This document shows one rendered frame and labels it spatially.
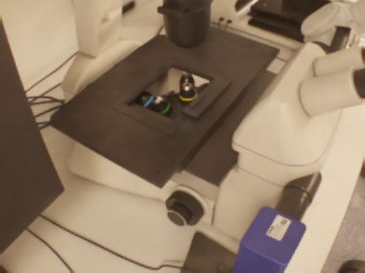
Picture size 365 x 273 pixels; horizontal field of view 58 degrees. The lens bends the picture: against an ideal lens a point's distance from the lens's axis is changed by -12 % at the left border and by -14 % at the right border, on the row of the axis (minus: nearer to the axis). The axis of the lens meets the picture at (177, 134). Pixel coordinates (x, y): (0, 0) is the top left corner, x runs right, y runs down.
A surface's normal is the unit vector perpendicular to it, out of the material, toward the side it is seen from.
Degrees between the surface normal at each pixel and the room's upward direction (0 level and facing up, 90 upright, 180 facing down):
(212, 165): 0
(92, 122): 0
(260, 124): 78
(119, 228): 0
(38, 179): 86
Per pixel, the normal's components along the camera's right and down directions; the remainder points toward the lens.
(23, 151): 0.82, 0.33
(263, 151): -0.56, 0.54
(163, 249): -0.02, -0.71
